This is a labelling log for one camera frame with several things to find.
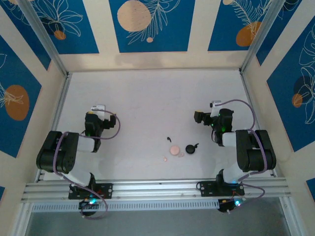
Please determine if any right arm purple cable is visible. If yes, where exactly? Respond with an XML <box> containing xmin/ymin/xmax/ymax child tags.
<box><xmin>218</xmin><ymin>99</ymin><xmax>269</xmax><ymax>202</ymax></box>

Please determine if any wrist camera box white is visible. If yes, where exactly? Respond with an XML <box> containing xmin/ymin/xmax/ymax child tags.
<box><xmin>210</xmin><ymin>100</ymin><xmax>222</xmax><ymax>116</ymax></box>
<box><xmin>90</xmin><ymin>105</ymin><xmax>106</xmax><ymax>117</ymax></box>

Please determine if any grey slotted cable duct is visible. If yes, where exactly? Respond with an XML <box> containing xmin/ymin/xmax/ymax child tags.
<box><xmin>31</xmin><ymin>198</ymin><xmax>221</xmax><ymax>212</ymax></box>

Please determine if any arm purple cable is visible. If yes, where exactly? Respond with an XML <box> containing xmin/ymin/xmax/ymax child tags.
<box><xmin>218</xmin><ymin>99</ymin><xmax>269</xmax><ymax>202</ymax></box>
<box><xmin>53</xmin><ymin>110</ymin><xmax>121</xmax><ymax>220</ymax></box>

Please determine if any aluminium mounting rail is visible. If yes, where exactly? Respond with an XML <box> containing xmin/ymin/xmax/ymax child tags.
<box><xmin>21</xmin><ymin>178</ymin><xmax>289</xmax><ymax>203</ymax></box>

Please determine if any aluminium table side rail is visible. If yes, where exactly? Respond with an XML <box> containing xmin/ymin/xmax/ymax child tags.
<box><xmin>239</xmin><ymin>70</ymin><xmax>278</xmax><ymax>177</ymax></box>
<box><xmin>35</xmin><ymin>73</ymin><xmax>72</xmax><ymax>183</ymax></box>

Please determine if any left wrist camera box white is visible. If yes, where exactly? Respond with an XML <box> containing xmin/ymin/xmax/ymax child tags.
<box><xmin>90</xmin><ymin>105</ymin><xmax>106</xmax><ymax>117</ymax></box>

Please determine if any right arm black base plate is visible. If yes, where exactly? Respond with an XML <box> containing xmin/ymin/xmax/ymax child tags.
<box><xmin>198</xmin><ymin>181</ymin><xmax>246</xmax><ymax>197</ymax></box>

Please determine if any aluminium frame post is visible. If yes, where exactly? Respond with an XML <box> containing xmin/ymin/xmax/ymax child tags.
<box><xmin>239</xmin><ymin>0</ymin><xmax>288</xmax><ymax>74</ymax></box>
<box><xmin>17</xmin><ymin>0</ymin><xmax>69</xmax><ymax>76</ymax></box>

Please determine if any aluminium lower frame bar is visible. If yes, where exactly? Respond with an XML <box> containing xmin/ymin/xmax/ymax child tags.
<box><xmin>12</xmin><ymin>201</ymin><xmax>34</xmax><ymax>236</ymax></box>
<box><xmin>279</xmin><ymin>196</ymin><xmax>302</xmax><ymax>236</ymax></box>

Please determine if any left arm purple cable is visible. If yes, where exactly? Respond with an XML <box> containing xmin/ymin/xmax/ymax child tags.
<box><xmin>53</xmin><ymin>110</ymin><xmax>121</xmax><ymax>220</ymax></box>

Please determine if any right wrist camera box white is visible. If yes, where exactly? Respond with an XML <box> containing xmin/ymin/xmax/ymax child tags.
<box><xmin>210</xmin><ymin>100</ymin><xmax>222</xmax><ymax>116</ymax></box>

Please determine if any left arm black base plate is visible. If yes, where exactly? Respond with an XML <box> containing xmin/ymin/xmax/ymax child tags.
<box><xmin>68</xmin><ymin>183</ymin><xmax>114</xmax><ymax>200</ymax></box>

